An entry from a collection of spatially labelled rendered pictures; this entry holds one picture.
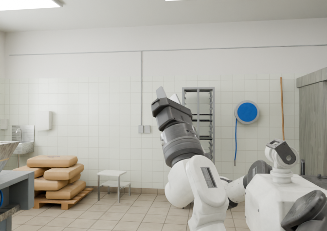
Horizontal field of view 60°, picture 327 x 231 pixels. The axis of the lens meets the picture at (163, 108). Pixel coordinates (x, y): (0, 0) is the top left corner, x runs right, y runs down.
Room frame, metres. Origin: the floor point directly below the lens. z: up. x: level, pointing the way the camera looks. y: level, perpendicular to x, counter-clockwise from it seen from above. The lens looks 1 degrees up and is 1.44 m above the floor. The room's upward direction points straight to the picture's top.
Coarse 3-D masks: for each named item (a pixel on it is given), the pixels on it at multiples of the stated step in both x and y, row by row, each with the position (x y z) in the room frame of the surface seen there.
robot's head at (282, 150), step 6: (270, 144) 0.84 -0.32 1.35; (276, 144) 0.80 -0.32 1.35; (282, 144) 0.79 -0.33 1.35; (276, 150) 0.79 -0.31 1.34; (282, 150) 0.79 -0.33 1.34; (288, 150) 0.78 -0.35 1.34; (294, 150) 0.80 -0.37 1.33; (276, 156) 0.80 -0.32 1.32; (282, 156) 0.79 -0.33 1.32; (294, 156) 0.78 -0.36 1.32; (282, 162) 0.79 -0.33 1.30; (288, 162) 0.78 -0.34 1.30; (294, 162) 0.79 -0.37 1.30
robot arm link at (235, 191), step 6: (228, 180) 1.27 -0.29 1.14; (234, 180) 1.21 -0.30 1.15; (240, 180) 1.15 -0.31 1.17; (228, 186) 1.22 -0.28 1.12; (234, 186) 1.17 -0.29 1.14; (240, 186) 1.13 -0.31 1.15; (228, 192) 1.20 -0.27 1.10; (234, 192) 1.17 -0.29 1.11; (240, 192) 1.14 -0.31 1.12; (228, 198) 1.20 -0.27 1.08; (234, 198) 1.18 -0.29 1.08; (240, 198) 1.16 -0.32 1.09; (234, 204) 1.20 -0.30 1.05
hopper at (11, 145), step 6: (0, 144) 1.07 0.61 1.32; (6, 144) 1.10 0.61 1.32; (12, 144) 1.15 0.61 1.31; (0, 150) 1.08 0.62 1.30; (6, 150) 1.12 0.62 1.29; (12, 150) 1.17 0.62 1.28; (0, 156) 1.10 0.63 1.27; (6, 156) 1.14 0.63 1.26; (0, 162) 1.12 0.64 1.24; (6, 162) 1.17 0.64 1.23; (0, 168) 1.14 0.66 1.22
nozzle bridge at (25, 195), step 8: (0, 176) 1.16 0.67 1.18; (8, 176) 1.16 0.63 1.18; (16, 176) 1.16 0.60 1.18; (24, 176) 1.19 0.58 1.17; (32, 176) 1.25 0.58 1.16; (0, 184) 1.04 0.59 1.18; (8, 184) 1.08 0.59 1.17; (16, 184) 1.23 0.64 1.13; (24, 184) 1.23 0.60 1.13; (32, 184) 1.25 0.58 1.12; (8, 192) 1.22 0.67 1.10; (16, 192) 1.23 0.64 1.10; (24, 192) 1.23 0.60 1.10; (32, 192) 1.25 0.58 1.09; (0, 200) 1.17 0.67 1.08; (8, 200) 1.22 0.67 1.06; (16, 200) 1.23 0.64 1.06; (24, 200) 1.23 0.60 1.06; (32, 200) 1.25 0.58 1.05; (0, 208) 1.17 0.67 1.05; (8, 208) 1.17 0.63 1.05; (16, 208) 1.19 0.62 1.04; (24, 208) 1.23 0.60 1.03; (0, 216) 1.09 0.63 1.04; (8, 216) 1.14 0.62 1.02; (0, 224) 1.24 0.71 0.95; (8, 224) 1.26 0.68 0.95
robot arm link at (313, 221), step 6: (324, 210) 0.60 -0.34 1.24; (318, 216) 0.59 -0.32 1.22; (324, 216) 0.59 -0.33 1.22; (306, 222) 0.60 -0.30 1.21; (312, 222) 0.59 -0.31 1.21; (318, 222) 0.58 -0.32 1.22; (324, 222) 0.58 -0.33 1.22; (300, 228) 0.59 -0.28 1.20; (306, 228) 0.58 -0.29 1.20; (312, 228) 0.57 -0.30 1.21; (318, 228) 0.57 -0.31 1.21; (324, 228) 0.57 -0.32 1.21
